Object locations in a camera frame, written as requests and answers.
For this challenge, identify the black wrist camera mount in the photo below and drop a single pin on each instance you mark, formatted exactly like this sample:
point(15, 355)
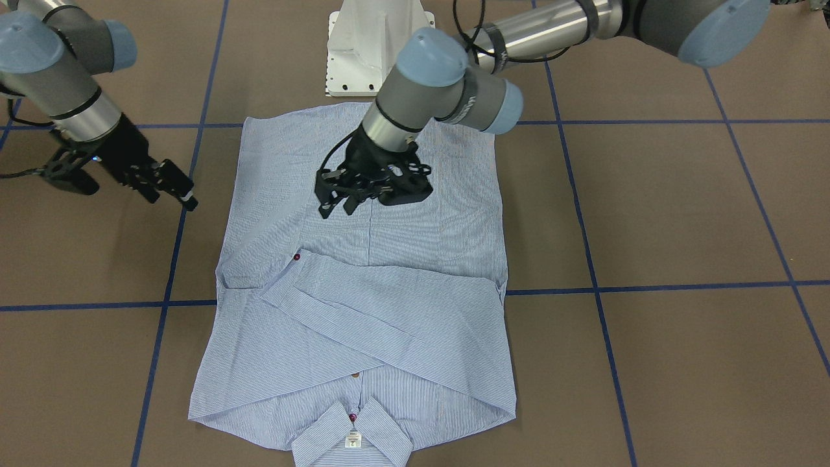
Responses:
point(407, 184)
point(65, 170)

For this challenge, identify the light blue striped shirt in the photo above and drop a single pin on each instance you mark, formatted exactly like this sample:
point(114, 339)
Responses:
point(358, 339)

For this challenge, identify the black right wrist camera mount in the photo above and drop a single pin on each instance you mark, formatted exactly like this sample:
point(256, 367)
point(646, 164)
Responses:
point(65, 170)

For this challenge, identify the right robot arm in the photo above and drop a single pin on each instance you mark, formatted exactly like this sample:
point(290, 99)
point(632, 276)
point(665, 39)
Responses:
point(51, 53)

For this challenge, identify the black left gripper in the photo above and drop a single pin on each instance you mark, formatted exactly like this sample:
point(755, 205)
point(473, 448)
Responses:
point(364, 155)

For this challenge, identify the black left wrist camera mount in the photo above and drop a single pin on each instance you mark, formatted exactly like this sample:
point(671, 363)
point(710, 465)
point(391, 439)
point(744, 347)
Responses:
point(407, 184)

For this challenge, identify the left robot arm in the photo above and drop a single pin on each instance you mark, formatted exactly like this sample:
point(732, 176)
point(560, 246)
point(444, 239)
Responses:
point(456, 80)

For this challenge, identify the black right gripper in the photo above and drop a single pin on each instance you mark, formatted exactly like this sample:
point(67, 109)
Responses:
point(125, 148)

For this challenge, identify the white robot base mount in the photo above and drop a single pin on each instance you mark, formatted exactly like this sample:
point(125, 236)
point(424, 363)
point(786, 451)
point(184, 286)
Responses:
point(364, 38)

